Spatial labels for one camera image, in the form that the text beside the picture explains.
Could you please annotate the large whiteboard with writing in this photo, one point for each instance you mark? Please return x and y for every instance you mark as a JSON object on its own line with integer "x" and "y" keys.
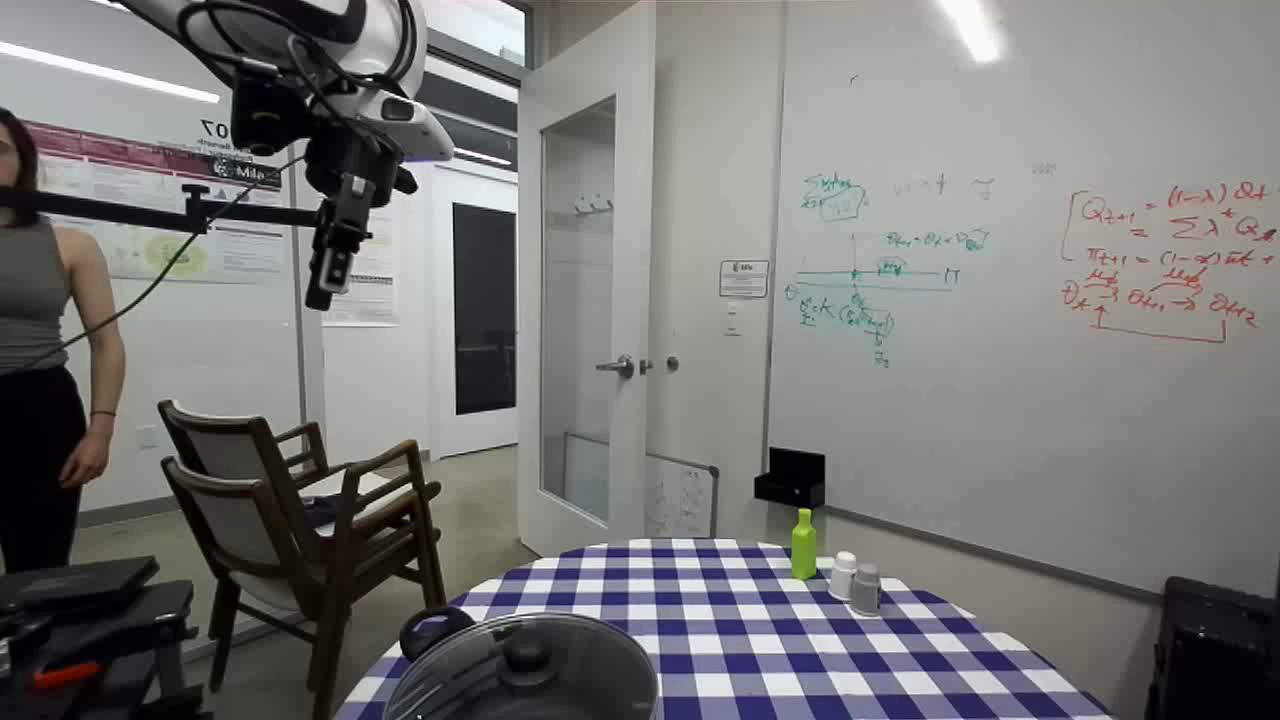
{"x": 1013, "y": 401}

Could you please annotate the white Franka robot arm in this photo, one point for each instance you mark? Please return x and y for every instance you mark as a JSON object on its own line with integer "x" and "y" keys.
{"x": 382, "y": 47}

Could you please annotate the wall poster with maroon band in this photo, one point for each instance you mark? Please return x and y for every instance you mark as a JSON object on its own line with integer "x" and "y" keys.
{"x": 132, "y": 158}

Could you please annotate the blue white checkered tablecloth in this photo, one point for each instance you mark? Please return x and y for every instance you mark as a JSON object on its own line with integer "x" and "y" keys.
{"x": 745, "y": 643}

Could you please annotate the black box on floor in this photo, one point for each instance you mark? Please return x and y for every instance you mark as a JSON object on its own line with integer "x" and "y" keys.
{"x": 794, "y": 477}

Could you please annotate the dark grey cooking pot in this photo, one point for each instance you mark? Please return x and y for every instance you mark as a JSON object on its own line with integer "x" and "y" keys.
{"x": 427, "y": 619}

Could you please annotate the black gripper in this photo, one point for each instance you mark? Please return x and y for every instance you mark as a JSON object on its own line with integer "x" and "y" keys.
{"x": 349, "y": 164}

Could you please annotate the green plastic bottle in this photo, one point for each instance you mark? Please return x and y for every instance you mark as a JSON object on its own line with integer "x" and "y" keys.
{"x": 806, "y": 546}

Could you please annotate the black equipment cart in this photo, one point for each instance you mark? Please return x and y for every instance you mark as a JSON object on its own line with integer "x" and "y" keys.
{"x": 92, "y": 624}

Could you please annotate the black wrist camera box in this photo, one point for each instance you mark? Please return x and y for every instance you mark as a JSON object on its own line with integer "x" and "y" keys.
{"x": 269, "y": 115}

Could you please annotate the grey shaker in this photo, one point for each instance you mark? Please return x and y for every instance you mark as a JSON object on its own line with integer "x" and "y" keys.
{"x": 866, "y": 588}

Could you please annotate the white shaker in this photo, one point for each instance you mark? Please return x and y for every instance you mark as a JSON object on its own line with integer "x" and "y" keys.
{"x": 841, "y": 577}

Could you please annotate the small white wall sign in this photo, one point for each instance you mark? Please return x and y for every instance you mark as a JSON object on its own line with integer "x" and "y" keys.
{"x": 745, "y": 277}

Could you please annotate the black boom pole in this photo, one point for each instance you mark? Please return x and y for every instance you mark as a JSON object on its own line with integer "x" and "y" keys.
{"x": 123, "y": 208}

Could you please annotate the wooden armchair grey cushion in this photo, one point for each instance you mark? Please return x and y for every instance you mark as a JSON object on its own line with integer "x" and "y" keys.
{"x": 225, "y": 447}
{"x": 266, "y": 535}

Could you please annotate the white door dark window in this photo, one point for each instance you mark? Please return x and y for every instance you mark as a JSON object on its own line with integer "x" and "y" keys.
{"x": 483, "y": 305}

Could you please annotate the white door with glass panel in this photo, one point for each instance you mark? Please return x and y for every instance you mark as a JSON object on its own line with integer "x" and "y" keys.
{"x": 585, "y": 305}

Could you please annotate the person in grey top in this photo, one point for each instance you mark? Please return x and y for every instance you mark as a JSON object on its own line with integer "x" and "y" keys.
{"x": 29, "y": 305}

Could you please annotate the ceiling strip light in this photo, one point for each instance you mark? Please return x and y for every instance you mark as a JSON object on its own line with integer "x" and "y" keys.
{"x": 107, "y": 68}

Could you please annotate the black case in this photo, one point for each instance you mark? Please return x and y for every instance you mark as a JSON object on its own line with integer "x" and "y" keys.
{"x": 1223, "y": 652}

